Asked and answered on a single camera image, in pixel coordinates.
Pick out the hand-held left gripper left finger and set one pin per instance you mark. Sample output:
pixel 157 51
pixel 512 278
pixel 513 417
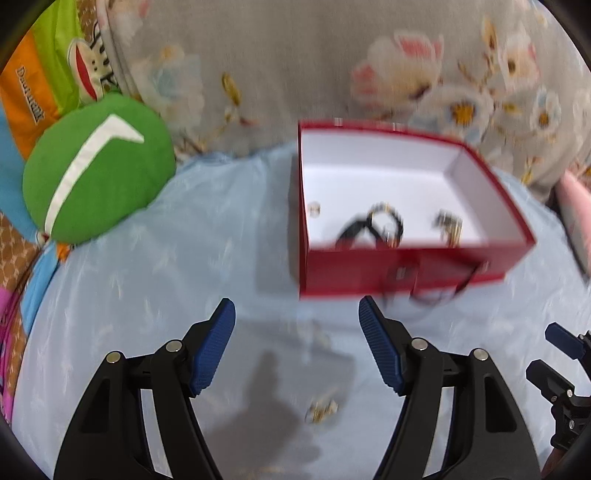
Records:
pixel 210 355

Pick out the green round pillow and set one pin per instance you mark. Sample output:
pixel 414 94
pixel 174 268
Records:
pixel 120 184

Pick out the red cardboard box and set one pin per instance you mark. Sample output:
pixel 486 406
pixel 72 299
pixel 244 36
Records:
pixel 351 272

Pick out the light blue palm print sheet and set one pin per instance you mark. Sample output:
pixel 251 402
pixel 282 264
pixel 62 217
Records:
pixel 184 258

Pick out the colourful cartoon blanket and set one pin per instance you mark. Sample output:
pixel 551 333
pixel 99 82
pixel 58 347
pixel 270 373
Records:
pixel 32 92

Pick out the pink cartoon face pillow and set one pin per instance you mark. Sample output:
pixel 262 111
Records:
pixel 575 217

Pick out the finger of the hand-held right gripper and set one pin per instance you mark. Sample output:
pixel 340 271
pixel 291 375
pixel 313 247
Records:
pixel 563 339
pixel 547 378

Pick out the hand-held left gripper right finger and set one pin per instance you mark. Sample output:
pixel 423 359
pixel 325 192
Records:
pixel 381 350

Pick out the grey floral blanket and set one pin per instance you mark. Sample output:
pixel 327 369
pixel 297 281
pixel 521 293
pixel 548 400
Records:
pixel 300 60

